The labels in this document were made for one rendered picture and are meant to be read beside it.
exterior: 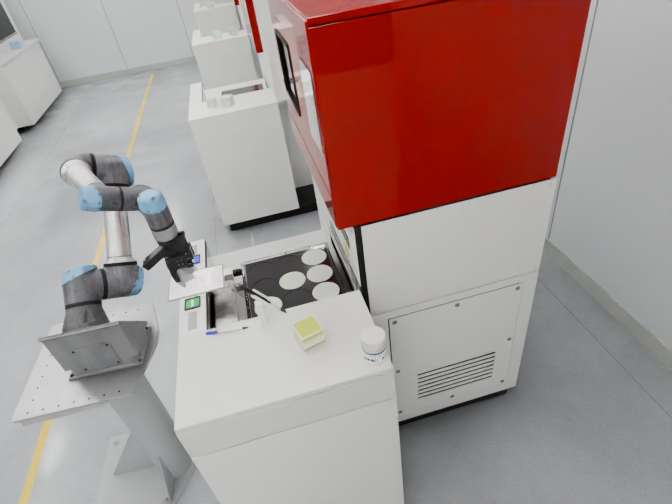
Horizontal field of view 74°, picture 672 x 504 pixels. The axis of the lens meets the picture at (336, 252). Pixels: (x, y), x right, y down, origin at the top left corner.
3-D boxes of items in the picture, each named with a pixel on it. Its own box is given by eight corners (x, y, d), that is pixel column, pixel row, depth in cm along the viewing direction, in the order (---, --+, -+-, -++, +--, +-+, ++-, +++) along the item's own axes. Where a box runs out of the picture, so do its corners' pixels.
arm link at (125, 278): (97, 300, 169) (83, 156, 169) (138, 294, 179) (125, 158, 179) (105, 301, 160) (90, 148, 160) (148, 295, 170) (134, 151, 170)
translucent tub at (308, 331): (316, 328, 142) (312, 313, 138) (327, 343, 137) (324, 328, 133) (294, 338, 140) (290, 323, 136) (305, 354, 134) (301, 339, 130)
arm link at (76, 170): (50, 147, 160) (83, 182, 126) (84, 149, 167) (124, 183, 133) (50, 179, 163) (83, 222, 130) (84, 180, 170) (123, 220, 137)
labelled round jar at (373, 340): (382, 344, 134) (380, 322, 128) (390, 362, 128) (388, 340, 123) (360, 350, 133) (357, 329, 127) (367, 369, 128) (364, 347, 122)
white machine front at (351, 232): (322, 205, 227) (309, 131, 202) (370, 316, 163) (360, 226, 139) (316, 207, 226) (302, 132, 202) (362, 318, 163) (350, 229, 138)
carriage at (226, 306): (235, 277, 185) (233, 272, 184) (241, 342, 157) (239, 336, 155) (215, 282, 185) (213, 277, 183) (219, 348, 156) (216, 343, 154)
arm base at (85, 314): (51, 337, 152) (48, 308, 153) (82, 334, 167) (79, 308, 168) (92, 327, 150) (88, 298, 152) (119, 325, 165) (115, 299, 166)
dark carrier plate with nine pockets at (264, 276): (325, 245, 188) (325, 244, 188) (347, 299, 161) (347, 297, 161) (244, 265, 184) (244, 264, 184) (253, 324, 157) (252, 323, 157)
